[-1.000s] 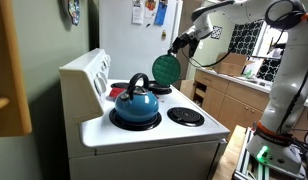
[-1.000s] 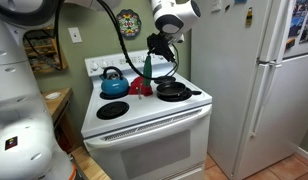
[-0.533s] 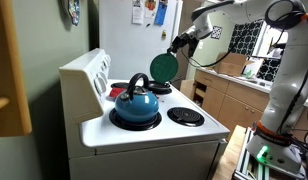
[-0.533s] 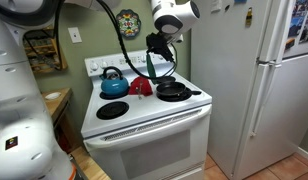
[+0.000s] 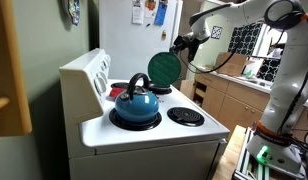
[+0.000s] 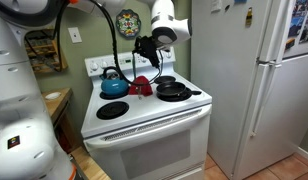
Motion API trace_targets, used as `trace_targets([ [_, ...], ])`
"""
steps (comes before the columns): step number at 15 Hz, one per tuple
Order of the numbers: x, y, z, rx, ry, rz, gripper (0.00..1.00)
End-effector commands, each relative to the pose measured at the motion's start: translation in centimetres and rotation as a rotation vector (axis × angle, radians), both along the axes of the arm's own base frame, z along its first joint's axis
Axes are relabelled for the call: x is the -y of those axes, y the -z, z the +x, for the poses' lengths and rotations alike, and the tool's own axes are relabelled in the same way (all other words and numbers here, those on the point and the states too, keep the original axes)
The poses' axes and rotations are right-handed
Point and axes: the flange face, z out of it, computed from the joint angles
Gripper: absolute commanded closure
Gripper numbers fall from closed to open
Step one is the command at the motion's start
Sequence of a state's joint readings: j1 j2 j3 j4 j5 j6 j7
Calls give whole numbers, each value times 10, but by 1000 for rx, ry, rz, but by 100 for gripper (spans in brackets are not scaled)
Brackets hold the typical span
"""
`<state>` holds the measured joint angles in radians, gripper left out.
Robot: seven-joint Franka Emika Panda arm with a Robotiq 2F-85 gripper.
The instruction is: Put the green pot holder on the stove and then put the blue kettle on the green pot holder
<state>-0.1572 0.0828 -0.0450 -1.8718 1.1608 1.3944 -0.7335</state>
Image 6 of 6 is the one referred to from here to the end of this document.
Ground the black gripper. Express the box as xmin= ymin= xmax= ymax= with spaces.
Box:
xmin=131 ymin=35 xmax=162 ymax=69

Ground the blue kettle with black handle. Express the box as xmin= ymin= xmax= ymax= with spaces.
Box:
xmin=99 ymin=66 xmax=130 ymax=98

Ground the white electric stove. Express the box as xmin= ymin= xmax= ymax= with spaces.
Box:
xmin=80 ymin=46 xmax=213 ymax=180

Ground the red oven mitt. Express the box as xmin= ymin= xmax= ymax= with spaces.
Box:
xmin=128 ymin=75 xmax=154 ymax=98

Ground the black frying pan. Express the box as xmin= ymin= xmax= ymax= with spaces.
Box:
xmin=156 ymin=81 xmax=203 ymax=101

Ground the white paper note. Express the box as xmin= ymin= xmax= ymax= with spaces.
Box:
xmin=210 ymin=0 xmax=223 ymax=14

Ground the small white dish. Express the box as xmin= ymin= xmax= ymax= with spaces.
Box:
xmin=44 ymin=91 xmax=62 ymax=101

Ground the wooden side table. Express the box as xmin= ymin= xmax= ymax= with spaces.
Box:
xmin=41 ymin=87 xmax=74 ymax=153

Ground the white refrigerator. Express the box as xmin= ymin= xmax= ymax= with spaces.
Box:
xmin=190 ymin=0 xmax=308 ymax=180

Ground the gold bottle-shaped fridge magnet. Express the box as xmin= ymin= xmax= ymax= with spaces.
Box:
xmin=245 ymin=7 xmax=253 ymax=28

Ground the wooden robot platform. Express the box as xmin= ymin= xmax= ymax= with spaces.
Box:
xmin=69 ymin=146 xmax=112 ymax=180

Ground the small orange fridge magnet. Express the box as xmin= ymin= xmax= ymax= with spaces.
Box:
xmin=284 ymin=37 xmax=297 ymax=51

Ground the large photo print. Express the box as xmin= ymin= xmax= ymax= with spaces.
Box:
xmin=287 ymin=0 xmax=308 ymax=38

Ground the dark photo print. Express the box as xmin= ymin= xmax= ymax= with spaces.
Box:
xmin=298 ymin=13 xmax=308 ymax=44

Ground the colourful decorative wall plate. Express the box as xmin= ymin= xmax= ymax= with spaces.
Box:
xmin=115 ymin=8 xmax=142 ymax=40

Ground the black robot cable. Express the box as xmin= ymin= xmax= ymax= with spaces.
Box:
xmin=88 ymin=0 xmax=165 ymax=87

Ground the white light switch plate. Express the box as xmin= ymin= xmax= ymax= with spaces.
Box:
xmin=67 ymin=26 xmax=83 ymax=44

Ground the wooden wall shelf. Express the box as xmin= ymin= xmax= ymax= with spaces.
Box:
xmin=24 ymin=29 xmax=68 ymax=74

